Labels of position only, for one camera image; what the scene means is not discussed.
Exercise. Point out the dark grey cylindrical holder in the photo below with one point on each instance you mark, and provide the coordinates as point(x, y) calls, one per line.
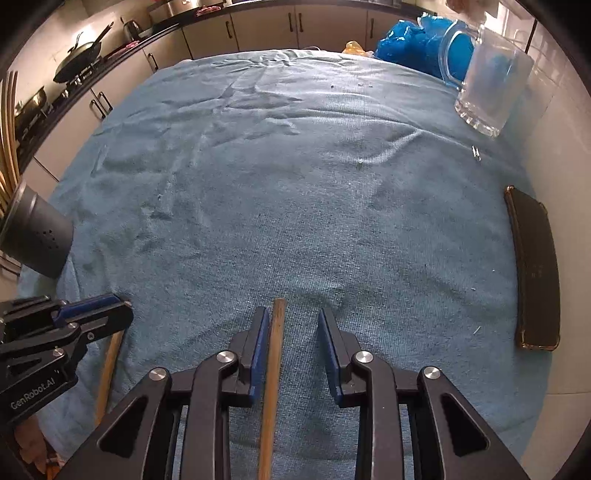
point(39, 230)

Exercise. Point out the tan wooden chopstick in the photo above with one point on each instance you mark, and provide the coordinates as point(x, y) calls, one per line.
point(108, 378)
point(271, 383)

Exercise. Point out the steel kettle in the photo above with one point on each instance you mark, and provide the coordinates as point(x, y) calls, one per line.
point(131, 28)

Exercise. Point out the yellow plastic bag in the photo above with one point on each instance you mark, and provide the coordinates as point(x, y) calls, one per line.
point(353, 47)

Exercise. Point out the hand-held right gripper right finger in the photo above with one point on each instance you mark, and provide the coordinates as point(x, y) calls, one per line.
point(328, 355)

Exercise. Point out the black smartphone in case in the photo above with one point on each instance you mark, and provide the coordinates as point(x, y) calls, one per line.
point(535, 272)

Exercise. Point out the pink cloth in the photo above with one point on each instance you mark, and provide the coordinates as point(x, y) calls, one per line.
point(210, 9)

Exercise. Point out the blue plastic bag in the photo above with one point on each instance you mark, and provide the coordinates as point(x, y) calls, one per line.
point(411, 44)

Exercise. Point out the clear glass mug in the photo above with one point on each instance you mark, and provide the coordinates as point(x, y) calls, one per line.
point(494, 87)

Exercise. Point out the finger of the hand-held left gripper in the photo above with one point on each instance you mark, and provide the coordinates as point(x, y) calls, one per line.
point(90, 305)
point(108, 321)

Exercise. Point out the group of wooden chopsticks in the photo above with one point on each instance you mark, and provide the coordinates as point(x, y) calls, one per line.
point(8, 138)

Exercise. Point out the small metal clip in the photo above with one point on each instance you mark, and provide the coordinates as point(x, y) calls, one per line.
point(476, 153)

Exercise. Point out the blue table cloth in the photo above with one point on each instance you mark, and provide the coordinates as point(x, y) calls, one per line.
point(300, 198)

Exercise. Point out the steel pot with red lid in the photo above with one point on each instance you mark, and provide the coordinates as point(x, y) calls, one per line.
point(171, 7)

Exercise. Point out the beige lower cabinets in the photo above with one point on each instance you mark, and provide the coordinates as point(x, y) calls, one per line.
point(258, 30)

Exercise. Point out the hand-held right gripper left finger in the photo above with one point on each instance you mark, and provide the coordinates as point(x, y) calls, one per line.
point(260, 355)

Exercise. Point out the person's left hand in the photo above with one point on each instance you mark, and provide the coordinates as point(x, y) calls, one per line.
point(34, 441)

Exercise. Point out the black kitchen countertop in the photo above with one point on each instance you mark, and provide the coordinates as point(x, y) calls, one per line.
point(166, 31)

